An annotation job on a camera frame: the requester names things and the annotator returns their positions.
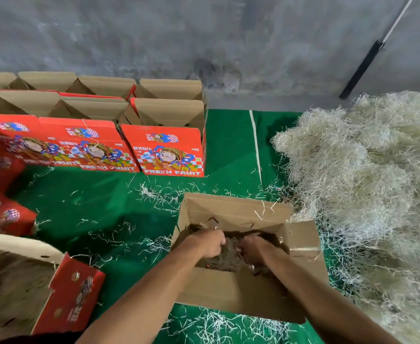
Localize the person's left hand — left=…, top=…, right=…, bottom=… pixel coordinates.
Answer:
left=183, top=227, right=227, bottom=261

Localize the person's right hand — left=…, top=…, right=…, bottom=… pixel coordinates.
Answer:
left=236, top=233, right=276, bottom=269

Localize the pile of shredded paper filler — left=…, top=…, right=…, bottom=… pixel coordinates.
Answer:
left=270, top=91, right=420, bottom=344

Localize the group of red fruit boxes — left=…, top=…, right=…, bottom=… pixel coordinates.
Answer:
left=0, top=71, right=208, bottom=178

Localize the person's left forearm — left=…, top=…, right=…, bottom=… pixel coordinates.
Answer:
left=75, top=247, right=208, bottom=344

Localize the person's right forearm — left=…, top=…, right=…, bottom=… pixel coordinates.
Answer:
left=256, top=247, right=402, bottom=344

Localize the white pole with black grip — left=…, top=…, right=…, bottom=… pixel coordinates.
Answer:
left=339, top=0, right=416, bottom=100

